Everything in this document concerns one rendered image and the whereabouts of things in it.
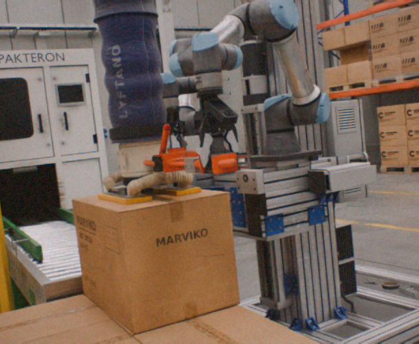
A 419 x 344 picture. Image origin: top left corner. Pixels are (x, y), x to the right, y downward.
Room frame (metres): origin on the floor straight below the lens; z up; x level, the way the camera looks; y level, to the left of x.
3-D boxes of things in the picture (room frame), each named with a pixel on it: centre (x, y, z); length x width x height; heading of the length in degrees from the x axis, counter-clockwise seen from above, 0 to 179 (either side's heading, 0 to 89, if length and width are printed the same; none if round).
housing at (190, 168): (1.60, 0.03, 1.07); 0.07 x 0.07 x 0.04; 27
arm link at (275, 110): (2.17, -0.31, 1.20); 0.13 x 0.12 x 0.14; 57
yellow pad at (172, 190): (2.06, 0.16, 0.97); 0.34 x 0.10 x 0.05; 27
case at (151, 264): (2.02, 0.26, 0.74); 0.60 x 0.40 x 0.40; 28
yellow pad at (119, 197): (1.97, 0.33, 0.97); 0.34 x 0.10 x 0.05; 27
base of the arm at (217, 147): (2.60, -0.04, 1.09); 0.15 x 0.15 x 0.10
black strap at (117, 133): (2.02, 0.24, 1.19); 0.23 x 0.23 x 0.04
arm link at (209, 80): (1.50, -0.02, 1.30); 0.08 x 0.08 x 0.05
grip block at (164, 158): (1.79, 0.13, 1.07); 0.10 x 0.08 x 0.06; 117
